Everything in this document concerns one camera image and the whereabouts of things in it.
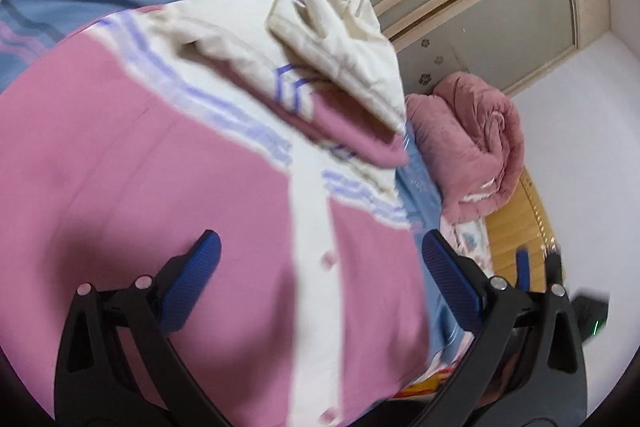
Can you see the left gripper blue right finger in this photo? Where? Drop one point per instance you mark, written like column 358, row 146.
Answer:
column 523, row 367

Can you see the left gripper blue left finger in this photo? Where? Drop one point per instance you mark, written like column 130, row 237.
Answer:
column 93, row 383

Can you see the pink and white hooded jacket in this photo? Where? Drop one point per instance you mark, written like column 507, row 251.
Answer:
column 318, row 387

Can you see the wooden headboard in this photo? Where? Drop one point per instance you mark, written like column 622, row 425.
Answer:
column 522, row 222

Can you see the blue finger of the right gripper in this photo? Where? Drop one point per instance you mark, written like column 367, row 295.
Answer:
column 553, row 270
column 522, row 269

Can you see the floral pillow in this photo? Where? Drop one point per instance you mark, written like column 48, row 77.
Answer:
column 470, row 239

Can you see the yellow red cardboard box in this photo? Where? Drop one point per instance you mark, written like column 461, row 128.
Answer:
column 426, row 387

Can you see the rolled pink quilt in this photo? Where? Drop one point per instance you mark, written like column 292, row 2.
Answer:
column 470, row 137

